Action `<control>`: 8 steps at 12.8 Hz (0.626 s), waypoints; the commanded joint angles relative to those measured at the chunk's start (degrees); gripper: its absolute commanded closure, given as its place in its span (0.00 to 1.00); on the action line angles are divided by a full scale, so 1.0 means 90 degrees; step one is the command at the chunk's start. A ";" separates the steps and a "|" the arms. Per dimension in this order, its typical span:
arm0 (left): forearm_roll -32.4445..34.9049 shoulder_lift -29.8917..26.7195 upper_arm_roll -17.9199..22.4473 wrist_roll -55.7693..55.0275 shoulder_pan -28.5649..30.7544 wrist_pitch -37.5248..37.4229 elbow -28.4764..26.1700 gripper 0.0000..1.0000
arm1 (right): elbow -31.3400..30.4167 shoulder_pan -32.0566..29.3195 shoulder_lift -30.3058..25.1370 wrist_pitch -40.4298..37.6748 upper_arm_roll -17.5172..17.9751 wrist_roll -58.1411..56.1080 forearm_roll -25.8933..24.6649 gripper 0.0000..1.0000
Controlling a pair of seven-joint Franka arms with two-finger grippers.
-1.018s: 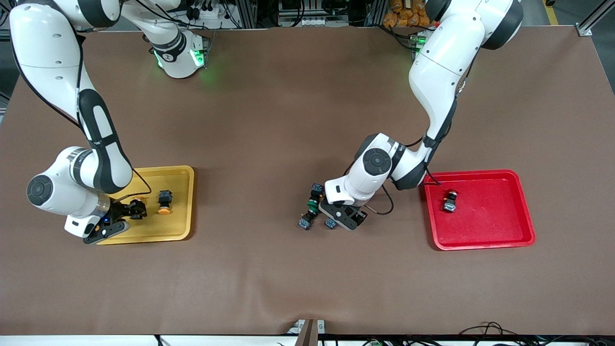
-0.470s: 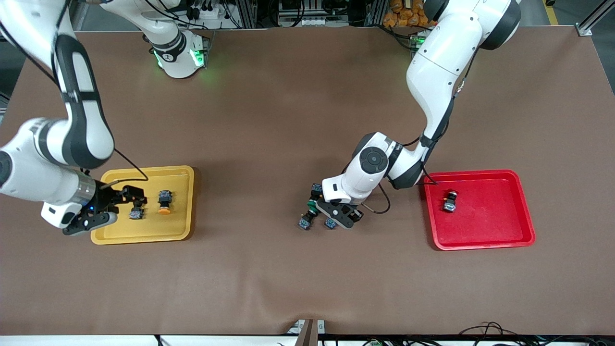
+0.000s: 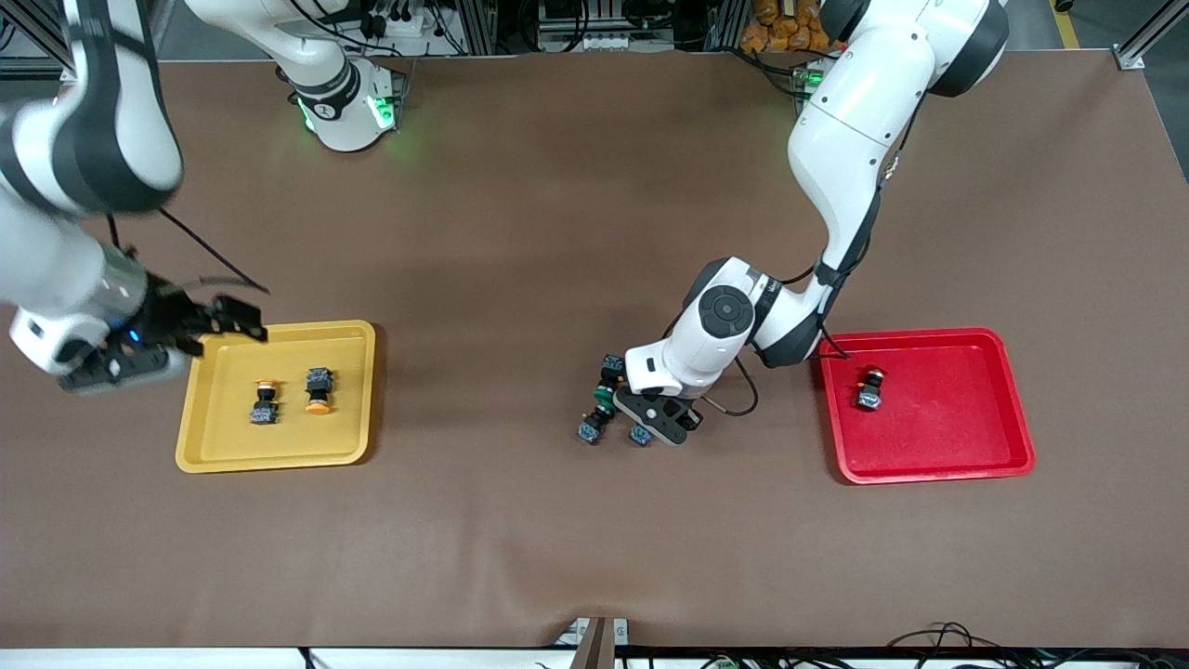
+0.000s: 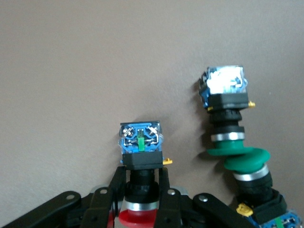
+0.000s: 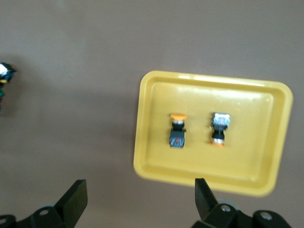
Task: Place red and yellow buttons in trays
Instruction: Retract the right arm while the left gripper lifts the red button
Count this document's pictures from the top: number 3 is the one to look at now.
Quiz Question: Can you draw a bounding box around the red plastic tray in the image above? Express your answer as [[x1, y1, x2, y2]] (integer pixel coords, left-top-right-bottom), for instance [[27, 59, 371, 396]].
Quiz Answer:
[[817, 327, 1038, 486]]

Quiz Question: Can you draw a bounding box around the metal edge bracket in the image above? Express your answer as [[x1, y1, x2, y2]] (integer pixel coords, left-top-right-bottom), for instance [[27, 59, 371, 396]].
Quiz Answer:
[[555, 616, 631, 669]]

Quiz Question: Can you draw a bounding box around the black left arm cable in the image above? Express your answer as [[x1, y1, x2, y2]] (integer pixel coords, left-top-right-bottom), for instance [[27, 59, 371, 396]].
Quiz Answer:
[[664, 265, 851, 416]]

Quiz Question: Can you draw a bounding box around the yellow plastic tray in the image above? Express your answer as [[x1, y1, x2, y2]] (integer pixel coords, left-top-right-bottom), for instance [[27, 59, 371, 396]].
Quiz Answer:
[[175, 320, 378, 475]]

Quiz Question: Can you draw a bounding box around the pile of orange lumpy objects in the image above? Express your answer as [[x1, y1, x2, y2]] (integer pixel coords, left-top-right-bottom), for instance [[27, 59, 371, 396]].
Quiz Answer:
[[740, 0, 837, 54]]

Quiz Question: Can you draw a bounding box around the aluminium frame post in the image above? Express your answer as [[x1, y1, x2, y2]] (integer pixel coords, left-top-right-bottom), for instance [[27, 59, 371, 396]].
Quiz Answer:
[[462, 0, 498, 55], [713, 0, 750, 52]]

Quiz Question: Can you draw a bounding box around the black cable bundle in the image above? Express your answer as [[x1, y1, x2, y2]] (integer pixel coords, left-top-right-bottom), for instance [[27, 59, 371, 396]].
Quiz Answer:
[[887, 621, 1189, 669]]

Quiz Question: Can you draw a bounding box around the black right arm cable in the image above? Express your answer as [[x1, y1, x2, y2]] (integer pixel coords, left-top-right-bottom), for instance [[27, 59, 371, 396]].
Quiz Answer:
[[107, 209, 272, 294]]

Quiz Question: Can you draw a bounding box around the aluminium frame strut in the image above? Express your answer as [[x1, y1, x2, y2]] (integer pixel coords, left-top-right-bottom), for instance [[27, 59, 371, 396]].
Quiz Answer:
[[1115, 0, 1189, 72], [0, 0, 66, 57]]

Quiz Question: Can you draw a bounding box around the grey rack device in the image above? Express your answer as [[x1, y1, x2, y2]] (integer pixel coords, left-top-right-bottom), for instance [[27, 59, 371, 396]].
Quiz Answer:
[[537, 0, 633, 54]]

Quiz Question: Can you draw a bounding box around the white power strip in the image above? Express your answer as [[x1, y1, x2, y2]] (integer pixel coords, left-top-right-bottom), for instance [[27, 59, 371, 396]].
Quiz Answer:
[[358, 7, 430, 40]]

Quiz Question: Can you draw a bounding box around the green-capped push button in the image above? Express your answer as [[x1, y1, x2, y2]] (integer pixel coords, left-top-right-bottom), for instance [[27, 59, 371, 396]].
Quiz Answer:
[[594, 353, 629, 410], [576, 404, 616, 447]]

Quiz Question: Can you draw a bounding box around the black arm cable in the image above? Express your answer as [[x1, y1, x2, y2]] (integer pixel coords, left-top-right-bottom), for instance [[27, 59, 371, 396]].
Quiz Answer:
[[664, 265, 851, 416], [107, 209, 272, 294]]

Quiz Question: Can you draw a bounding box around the brown table mat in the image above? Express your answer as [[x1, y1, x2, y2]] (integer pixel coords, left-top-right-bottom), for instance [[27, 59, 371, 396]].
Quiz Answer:
[[0, 51, 1189, 649]]

